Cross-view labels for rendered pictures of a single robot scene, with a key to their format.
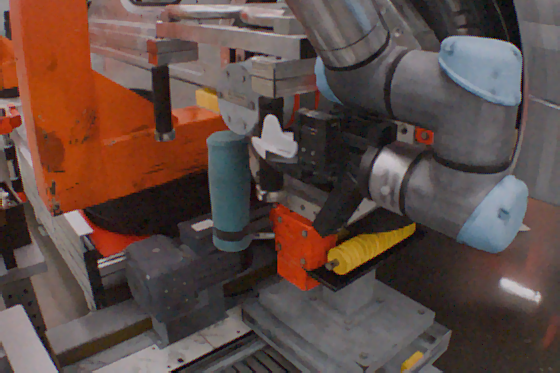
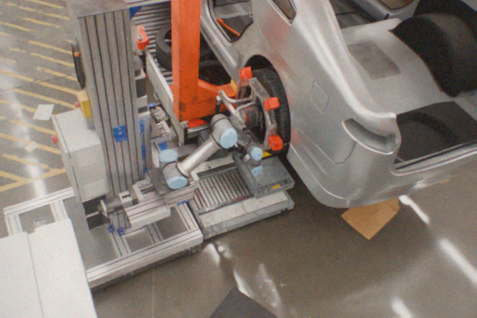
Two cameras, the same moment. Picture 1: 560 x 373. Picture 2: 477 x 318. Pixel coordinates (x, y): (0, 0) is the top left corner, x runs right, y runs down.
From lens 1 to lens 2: 2.83 m
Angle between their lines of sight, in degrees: 25
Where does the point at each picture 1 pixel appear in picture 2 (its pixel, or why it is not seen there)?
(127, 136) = (205, 101)
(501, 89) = (255, 158)
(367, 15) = (243, 142)
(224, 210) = not seen: hidden behind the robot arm
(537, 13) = (293, 131)
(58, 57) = (189, 84)
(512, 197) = (256, 170)
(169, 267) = not seen: hidden behind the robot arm
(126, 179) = (203, 113)
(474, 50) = (253, 153)
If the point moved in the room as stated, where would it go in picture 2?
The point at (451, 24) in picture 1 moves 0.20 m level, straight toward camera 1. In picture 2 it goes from (280, 122) to (265, 138)
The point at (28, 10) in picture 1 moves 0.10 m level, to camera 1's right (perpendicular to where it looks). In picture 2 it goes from (182, 74) to (194, 77)
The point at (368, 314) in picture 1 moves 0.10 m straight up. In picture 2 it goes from (267, 168) to (270, 160)
